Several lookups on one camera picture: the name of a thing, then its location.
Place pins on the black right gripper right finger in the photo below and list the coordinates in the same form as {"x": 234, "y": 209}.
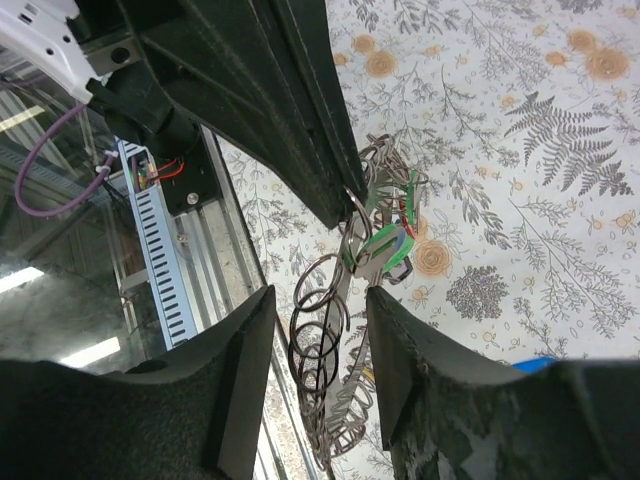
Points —
{"x": 447, "y": 412}

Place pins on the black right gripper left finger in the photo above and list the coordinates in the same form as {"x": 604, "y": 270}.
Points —
{"x": 193, "y": 412}

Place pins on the aluminium front rail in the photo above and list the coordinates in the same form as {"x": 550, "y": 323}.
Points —
{"x": 220, "y": 270}

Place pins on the green key tag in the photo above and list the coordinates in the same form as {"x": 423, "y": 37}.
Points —
{"x": 383, "y": 251}

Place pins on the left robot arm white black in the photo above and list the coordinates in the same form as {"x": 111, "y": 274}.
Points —
{"x": 87, "y": 49}

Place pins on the large keyring with many rings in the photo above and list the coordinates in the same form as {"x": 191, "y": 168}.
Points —
{"x": 333, "y": 400}

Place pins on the white slotted cable duct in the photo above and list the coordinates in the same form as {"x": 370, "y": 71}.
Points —
{"x": 161, "y": 258}

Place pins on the blue key tag with key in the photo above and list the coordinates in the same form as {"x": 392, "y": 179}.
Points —
{"x": 534, "y": 365}

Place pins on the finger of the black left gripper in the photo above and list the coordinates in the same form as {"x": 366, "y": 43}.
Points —
{"x": 306, "y": 32}
{"x": 226, "y": 65}

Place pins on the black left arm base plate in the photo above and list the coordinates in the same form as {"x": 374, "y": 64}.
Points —
{"x": 191, "y": 181}

